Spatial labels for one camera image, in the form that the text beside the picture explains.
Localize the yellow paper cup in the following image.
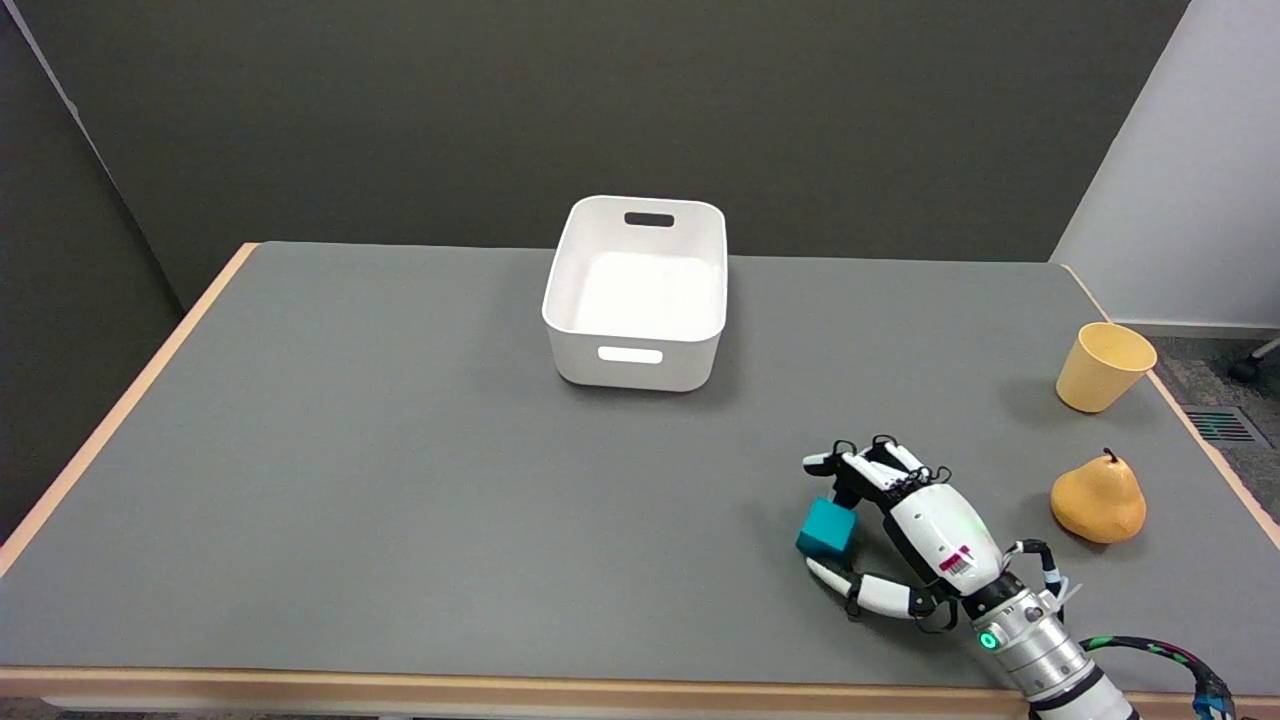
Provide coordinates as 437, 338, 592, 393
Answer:
1056, 322, 1159, 414

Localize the blue cube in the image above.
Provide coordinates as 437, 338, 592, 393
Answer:
796, 497, 859, 563

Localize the black chair caster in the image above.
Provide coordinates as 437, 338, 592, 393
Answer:
1228, 338, 1280, 384

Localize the white plastic basket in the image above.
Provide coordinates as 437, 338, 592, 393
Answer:
541, 195, 729, 393

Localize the floor vent grille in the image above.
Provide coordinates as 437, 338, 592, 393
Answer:
1184, 405, 1261, 447

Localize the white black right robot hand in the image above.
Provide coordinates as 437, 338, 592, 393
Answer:
803, 435, 1011, 627

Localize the black cable with blue tape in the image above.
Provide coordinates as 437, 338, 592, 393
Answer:
1083, 635, 1238, 720

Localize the yellow pear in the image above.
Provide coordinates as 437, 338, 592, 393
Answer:
1050, 448, 1148, 546

